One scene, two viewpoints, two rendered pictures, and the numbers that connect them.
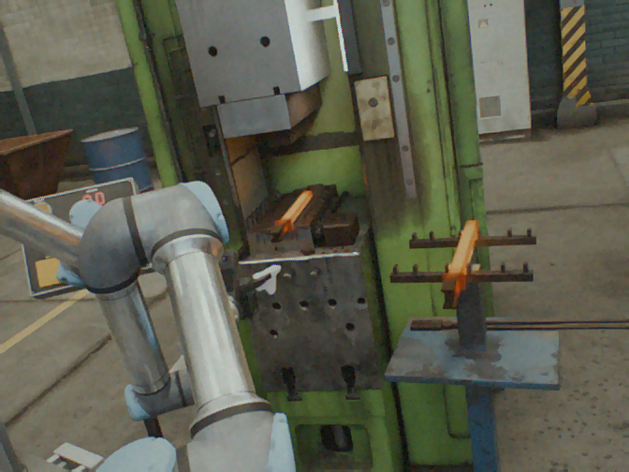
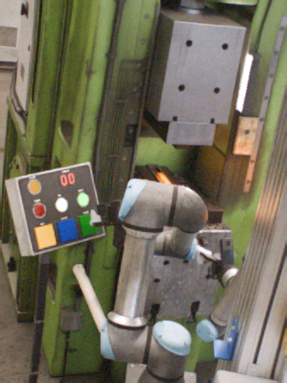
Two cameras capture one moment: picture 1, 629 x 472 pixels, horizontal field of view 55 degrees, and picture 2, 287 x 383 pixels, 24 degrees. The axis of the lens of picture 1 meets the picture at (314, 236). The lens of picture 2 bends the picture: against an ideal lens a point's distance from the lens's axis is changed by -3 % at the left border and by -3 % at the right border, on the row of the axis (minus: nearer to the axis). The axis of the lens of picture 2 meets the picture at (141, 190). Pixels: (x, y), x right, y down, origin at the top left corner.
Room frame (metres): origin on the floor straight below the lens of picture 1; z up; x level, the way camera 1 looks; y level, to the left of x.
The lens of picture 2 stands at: (-0.28, 1.81, 2.22)
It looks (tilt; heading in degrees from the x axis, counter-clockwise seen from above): 24 degrees down; 322
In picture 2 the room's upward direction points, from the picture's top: 9 degrees clockwise
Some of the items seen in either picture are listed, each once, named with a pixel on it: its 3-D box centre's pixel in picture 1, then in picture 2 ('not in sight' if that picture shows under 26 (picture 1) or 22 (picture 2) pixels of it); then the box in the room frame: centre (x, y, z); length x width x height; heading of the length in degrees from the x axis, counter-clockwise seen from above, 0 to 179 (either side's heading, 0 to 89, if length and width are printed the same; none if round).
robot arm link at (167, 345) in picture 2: not in sight; (167, 347); (0.94, 0.68, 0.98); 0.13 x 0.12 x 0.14; 52
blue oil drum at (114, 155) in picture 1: (122, 176); not in sight; (6.22, 1.84, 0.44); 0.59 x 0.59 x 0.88
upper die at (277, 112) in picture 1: (274, 105); (173, 114); (1.88, 0.05, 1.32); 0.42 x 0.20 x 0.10; 164
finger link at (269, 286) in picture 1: (270, 282); not in sight; (1.32, 0.12, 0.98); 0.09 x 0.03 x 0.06; 128
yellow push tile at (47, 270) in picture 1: (52, 272); (44, 236); (1.62, 0.75, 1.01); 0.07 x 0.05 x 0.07; 99
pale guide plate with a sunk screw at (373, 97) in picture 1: (374, 109); (245, 135); (1.72, -0.23, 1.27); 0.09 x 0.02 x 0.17; 74
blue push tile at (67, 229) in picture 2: not in sight; (67, 230); (1.63, 0.65, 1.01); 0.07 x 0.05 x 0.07; 99
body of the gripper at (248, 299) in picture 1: (234, 302); (224, 269); (1.25, 0.21, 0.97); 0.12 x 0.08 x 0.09; 164
